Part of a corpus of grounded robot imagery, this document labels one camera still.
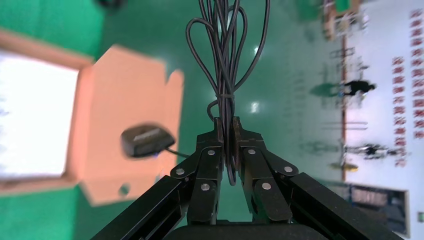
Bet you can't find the black wired computer mouse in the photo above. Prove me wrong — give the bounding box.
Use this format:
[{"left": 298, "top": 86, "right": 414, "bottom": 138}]
[{"left": 119, "top": 0, "right": 271, "bottom": 187}]

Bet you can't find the orange cardboard box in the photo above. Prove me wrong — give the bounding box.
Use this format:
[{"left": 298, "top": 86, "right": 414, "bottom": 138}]
[{"left": 0, "top": 28, "right": 185, "bottom": 207}]

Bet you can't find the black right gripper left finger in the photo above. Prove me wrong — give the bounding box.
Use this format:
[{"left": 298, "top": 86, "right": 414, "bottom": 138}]
[{"left": 91, "top": 116, "right": 226, "bottom": 240}]

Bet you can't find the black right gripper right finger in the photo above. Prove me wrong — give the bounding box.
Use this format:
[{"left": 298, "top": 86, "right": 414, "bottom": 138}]
[{"left": 231, "top": 115, "right": 404, "bottom": 240}]

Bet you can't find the white printed paper sheet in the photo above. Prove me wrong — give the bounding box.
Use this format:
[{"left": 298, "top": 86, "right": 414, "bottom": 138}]
[{"left": 0, "top": 49, "right": 81, "bottom": 182}]

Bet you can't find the person in black clothes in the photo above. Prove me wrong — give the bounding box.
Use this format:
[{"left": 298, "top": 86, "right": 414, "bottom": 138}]
[{"left": 341, "top": 80, "right": 377, "bottom": 98}]

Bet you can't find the dark display board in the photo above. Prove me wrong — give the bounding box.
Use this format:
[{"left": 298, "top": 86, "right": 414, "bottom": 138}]
[{"left": 343, "top": 183, "right": 409, "bottom": 237}]

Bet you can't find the red lettered wall banner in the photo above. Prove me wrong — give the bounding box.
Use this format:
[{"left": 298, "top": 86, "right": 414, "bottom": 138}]
[{"left": 390, "top": 8, "right": 424, "bottom": 168}]

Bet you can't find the person in dark clothes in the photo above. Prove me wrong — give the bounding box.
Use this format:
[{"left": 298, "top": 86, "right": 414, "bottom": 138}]
[{"left": 360, "top": 143, "right": 399, "bottom": 159}]

